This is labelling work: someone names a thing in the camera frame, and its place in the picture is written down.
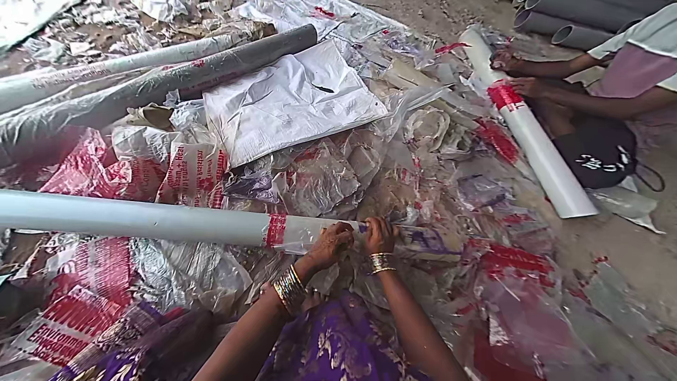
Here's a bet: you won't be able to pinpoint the person's right hand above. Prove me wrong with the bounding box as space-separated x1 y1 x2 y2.
363 216 400 257

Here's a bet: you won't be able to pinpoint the person's left hand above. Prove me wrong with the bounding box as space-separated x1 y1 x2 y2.
297 222 354 275

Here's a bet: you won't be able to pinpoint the long pale plastic-wrapped pipe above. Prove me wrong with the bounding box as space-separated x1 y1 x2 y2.
0 189 465 263

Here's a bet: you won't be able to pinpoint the person's right forearm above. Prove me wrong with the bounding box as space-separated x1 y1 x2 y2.
368 252 470 381

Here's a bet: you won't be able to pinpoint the person's left forearm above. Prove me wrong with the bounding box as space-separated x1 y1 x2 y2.
192 256 317 381

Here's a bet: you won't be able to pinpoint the pile of plastic film scraps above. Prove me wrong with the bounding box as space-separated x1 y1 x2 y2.
0 21 677 381

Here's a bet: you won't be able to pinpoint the person's legs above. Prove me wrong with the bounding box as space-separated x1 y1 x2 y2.
49 288 432 381

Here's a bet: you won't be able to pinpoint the white woven sack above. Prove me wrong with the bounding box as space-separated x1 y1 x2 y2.
203 39 389 169

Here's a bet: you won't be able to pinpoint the white pipe with red band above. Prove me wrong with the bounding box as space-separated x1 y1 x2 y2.
459 26 599 219

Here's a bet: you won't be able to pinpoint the grey pipe in clear film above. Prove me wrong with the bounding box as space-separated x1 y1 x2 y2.
0 24 318 169

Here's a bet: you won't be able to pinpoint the black cloth with white print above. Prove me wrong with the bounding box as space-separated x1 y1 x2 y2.
552 117 665 192

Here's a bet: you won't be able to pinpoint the crumpled white sheet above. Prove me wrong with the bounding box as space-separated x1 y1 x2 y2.
231 0 409 48

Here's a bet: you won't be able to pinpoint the white pipe with red print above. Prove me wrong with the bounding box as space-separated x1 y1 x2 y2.
0 20 277 115

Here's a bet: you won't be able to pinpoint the stack of grey pipes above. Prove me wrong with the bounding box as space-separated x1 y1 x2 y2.
513 0 675 52

